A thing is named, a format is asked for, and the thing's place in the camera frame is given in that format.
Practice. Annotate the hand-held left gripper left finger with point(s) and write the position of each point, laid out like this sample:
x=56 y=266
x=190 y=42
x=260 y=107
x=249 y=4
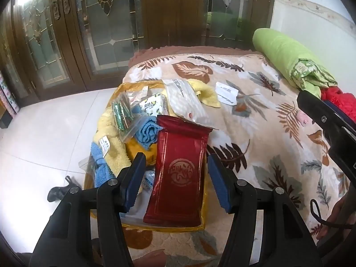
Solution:
x=133 y=183

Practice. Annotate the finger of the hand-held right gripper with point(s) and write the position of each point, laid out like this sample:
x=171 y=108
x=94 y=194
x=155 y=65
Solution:
x=333 y=133

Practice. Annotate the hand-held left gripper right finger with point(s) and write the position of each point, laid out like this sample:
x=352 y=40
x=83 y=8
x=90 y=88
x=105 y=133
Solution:
x=219 y=183

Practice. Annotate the pale yellow fluffy towel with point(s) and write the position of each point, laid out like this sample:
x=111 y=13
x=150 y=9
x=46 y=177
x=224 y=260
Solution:
x=116 y=155

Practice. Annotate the mustard yellow cloth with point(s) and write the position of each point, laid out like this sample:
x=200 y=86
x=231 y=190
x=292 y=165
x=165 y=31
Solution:
x=139 y=148

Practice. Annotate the dark red foil packet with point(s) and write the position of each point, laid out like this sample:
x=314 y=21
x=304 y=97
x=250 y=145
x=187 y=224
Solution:
x=178 y=172

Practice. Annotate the blue towel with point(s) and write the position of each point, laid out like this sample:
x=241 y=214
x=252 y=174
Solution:
x=100 y=169
x=147 y=130

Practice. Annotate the yellow-trimmed clear storage bag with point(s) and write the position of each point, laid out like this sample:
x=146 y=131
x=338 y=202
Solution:
x=180 y=226

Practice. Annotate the zip bag of coloured sticks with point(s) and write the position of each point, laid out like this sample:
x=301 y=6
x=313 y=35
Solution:
x=122 y=114

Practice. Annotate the lemon print tissue pack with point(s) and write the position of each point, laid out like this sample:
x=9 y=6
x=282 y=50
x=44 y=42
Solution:
x=154 y=104

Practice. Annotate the large white plastic packet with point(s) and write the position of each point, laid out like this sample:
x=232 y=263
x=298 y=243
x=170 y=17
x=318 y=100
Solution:
x=180 y=100

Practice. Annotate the person's right hand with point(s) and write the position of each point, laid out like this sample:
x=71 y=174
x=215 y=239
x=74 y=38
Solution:
x=338 y=208

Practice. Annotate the white packet with blue print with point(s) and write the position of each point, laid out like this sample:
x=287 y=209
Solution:
x=147 y=182

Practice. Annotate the small pink plush item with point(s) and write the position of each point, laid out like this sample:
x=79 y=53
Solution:
x=303 y=118

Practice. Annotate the red knit cloth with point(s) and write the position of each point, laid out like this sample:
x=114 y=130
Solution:
x=342 y=97

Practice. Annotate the leaf print blanket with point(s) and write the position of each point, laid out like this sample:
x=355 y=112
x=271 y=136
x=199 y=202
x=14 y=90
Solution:
x=250 y=133

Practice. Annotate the black shoe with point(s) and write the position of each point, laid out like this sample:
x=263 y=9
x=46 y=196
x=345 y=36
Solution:
x=57 y=193

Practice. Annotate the small white packet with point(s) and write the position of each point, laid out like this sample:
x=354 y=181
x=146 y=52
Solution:
x=226 y=91

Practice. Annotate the rolled green quilt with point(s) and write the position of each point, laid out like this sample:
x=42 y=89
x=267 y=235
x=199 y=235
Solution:
x=278 y=50

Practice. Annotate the stack of printed boxes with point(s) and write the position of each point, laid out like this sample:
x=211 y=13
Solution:
x=8 y=94

